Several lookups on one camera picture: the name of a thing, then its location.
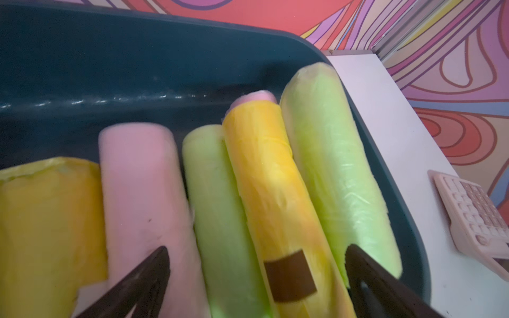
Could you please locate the yellow roll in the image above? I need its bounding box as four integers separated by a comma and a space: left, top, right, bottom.
222, 101, 355, 317
1, 157, 108, 317

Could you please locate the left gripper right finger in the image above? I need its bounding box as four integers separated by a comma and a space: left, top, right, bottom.
345, 245, 441, 318

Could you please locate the pink calculator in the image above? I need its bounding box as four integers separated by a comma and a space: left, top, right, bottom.
429, 170, 508, 282

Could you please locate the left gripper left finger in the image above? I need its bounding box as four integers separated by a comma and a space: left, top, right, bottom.
78, 246, 170, 318

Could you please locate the thin pink trash bag roll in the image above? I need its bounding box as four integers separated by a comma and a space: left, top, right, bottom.
99, 123, 210, 317

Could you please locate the teal plastic storage box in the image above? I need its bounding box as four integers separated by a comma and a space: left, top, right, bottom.
0, 1, 432, 305

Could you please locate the light green roll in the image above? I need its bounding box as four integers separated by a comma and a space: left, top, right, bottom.
280, 62, 403, 282

